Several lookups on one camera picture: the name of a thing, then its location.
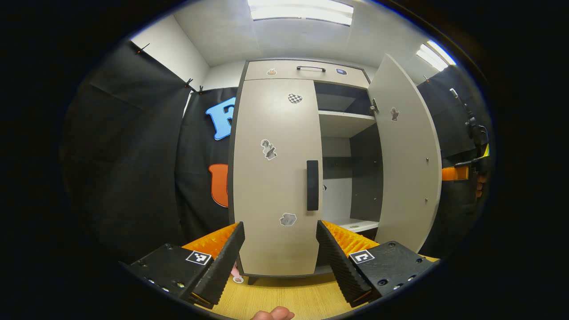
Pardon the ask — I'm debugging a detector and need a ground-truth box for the small ceiling light panel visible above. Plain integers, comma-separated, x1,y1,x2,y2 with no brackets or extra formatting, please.
417,40,457,72

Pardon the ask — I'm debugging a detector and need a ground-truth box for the black door handle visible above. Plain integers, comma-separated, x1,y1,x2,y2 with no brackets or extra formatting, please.
307,160,320,211

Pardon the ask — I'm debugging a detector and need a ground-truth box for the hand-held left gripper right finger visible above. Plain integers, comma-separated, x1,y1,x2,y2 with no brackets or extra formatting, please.
316,219,441,308

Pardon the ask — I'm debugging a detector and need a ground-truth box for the white inner cabinet shelf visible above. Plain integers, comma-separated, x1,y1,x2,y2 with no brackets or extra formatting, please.
337,218,380,233
318,110,377,138

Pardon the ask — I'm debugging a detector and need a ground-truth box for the beige double-door shoe cabinet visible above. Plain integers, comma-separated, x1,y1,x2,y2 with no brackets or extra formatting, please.
228,53,443,285

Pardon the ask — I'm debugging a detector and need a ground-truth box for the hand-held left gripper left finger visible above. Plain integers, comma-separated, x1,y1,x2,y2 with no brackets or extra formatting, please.
120,221,246,310

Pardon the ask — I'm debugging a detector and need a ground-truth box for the large ceiling light panel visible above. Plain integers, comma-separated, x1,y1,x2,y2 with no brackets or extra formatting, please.
248,0,355,26

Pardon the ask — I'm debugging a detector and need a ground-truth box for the beige cabinet door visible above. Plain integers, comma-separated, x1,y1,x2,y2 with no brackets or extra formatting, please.
367,54,443,254
232,79,324,277

